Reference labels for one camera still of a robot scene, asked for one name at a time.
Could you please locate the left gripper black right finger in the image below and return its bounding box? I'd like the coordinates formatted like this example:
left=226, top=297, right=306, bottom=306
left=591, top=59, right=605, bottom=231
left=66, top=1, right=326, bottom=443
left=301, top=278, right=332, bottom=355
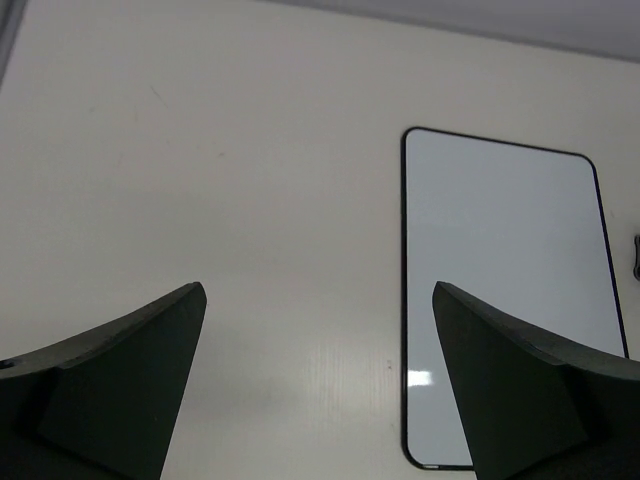
left=432, top=282, right=639, bottom=479

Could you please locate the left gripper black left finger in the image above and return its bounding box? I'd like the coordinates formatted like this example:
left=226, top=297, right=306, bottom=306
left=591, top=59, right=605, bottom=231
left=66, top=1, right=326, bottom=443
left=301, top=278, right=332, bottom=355
left=1, top=282, right=207, bottom=479

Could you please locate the red and black whiteboard eraser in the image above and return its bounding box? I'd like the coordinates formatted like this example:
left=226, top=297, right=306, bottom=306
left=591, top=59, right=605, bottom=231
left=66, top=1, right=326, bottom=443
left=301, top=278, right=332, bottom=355
left=632, top=234, right=640, bottom=281

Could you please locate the white whiteboard with black rim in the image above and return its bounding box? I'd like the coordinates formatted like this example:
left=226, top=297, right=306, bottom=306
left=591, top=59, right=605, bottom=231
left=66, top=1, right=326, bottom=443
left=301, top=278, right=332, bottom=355
left=400, top=127, right=628, bottom=471

